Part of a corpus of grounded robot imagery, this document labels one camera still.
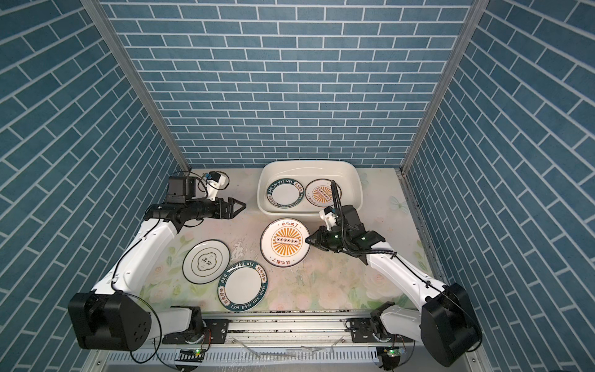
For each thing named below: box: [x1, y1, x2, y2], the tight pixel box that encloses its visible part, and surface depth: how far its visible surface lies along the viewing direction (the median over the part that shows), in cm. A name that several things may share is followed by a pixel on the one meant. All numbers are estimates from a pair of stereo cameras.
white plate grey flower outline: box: [182, 239, 231, 285], surface depth 90 cm
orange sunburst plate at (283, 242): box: [259, 217, 311, 268], surface depth 80 cm
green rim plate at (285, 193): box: [266, 178, 305, 209], surface depth 111 cm
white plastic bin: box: [257, 159, 364, 221], surface depth 113 cm
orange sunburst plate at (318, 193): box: [305, 178, 343, 208], surface depth 113 cm
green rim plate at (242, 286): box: [216, 260, 269, 313], surface depth 85 cm
